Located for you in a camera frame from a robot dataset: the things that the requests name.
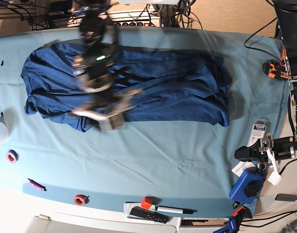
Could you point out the white black marker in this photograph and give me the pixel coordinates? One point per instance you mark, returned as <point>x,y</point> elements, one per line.
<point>175,210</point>

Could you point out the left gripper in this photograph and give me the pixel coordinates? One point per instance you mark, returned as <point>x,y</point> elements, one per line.
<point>263,146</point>

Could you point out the grey small device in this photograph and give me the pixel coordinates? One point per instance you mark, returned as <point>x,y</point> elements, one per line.
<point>286,197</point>

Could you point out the blue box black knob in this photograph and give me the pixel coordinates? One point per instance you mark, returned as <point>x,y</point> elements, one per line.
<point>247,187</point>

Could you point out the red tape roll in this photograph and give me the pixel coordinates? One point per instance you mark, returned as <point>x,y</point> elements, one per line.
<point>81,200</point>

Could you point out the keys with carabiner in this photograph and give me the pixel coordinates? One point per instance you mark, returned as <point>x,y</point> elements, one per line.
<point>262,168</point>

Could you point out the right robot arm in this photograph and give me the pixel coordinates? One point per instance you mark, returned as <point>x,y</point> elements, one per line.
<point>91,69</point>

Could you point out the black remote control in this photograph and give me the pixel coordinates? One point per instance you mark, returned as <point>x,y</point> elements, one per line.
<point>149,215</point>

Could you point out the white paper card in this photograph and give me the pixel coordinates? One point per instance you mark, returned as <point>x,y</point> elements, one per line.
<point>241,167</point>

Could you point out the red cube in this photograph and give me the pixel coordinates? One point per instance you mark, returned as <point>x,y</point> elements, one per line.
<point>146,203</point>

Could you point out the blue t-shirt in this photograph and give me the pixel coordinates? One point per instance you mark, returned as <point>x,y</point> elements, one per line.
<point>175,85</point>

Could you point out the grey blister package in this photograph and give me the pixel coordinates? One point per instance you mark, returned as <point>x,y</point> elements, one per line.
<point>258,130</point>

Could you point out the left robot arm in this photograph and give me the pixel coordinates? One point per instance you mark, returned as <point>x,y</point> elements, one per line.
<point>286,11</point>

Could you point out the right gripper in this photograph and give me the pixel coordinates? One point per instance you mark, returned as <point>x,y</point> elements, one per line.
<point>109,118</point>

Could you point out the pink marker pen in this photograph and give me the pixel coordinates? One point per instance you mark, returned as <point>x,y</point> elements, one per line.
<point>36,185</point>

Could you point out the light blue table cloth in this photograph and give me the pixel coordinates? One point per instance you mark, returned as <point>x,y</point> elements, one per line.
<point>183,164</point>

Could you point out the blue spring clamp bottom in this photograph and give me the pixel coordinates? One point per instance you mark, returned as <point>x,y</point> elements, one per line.
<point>234,223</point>

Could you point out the orange black clamp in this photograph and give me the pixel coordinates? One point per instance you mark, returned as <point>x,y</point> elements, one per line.
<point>275,70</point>

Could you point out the purple tape roll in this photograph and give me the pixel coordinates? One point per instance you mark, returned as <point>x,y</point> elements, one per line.
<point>12,156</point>

